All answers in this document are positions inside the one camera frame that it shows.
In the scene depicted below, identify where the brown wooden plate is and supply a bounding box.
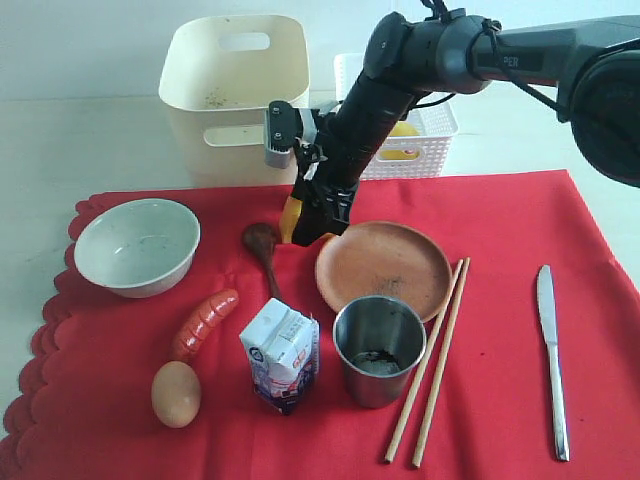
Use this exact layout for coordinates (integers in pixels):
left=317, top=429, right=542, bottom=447
left=315, top=221, right=452, bottom=321

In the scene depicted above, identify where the white perforated plastic basket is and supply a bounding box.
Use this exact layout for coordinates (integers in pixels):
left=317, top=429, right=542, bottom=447
left=334, top=52, right=461, bottom=181

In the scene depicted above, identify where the wooden chopstick right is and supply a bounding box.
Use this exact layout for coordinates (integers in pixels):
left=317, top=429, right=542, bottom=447
left=411, top=257, right=471, bottom=468

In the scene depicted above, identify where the stainless steel table knife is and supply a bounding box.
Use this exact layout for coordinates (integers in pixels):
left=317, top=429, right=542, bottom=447
left=536, top=265, right=570, bottom=462

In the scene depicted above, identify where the cream plastic bin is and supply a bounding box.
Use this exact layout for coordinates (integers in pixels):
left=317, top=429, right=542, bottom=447
left=158, top=14, right=310, bottom=187

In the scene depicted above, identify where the red toy sausage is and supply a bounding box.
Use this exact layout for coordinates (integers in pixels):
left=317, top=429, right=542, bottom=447
left=169, top=289, right=239, bottom=363

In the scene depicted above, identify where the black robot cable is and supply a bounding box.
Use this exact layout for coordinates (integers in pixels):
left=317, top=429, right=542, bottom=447
left=409, top=0, right=566, bottom=114

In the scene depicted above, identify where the white ceramic bowl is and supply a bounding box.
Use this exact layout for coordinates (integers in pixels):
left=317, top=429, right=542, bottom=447
left=73, top=198, right=201, bottom=299

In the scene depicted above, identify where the wooden chopstick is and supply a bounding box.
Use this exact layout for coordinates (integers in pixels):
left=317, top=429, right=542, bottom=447
left=384, top=259, right=464, bottom=463
left=411, top=257, right=471, bottom=468

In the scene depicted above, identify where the dark wooden spoon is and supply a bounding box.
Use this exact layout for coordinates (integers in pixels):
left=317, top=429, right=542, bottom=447
left=242, top=222, right=282, bottom=300

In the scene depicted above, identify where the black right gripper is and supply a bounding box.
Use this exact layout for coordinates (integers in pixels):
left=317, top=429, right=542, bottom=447
left=291, top=74, right=415, bottom=246

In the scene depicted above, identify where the small milk carton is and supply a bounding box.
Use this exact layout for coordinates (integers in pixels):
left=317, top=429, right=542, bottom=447
left=239, top=298, right=320, bottom=415

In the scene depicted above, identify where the stainless steel cup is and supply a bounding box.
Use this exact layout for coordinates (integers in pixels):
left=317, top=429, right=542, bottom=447
left=332, top=295, right=427, bottom=409

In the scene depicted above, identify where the yellow cheese wedge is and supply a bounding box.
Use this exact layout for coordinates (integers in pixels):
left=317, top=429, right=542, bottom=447
left=279, top=196, right=335, bottom=246

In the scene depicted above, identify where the yellow lemon with sticker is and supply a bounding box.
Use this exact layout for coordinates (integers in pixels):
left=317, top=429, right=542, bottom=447
left=378, top=121, right=419, bottom=161

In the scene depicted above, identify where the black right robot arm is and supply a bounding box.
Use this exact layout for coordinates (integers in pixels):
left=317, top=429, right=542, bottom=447
left=292, top=9, right=639, bottom=246

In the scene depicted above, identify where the brown egg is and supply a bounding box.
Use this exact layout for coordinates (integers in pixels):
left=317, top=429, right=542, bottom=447
left=151, top=361, right=201, bottom=428

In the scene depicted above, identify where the wooden chopstick left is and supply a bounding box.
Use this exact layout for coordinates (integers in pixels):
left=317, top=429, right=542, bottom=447
left=384, top=259, right=464, bottom=463

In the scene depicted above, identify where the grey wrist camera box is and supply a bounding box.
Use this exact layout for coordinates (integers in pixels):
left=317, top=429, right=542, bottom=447
left=264, top=100, right=320, bottom=169

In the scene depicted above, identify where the red scalloped tablecloth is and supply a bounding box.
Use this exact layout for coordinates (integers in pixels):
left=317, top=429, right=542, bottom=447
left=1, top=171, right=639, bottom=479

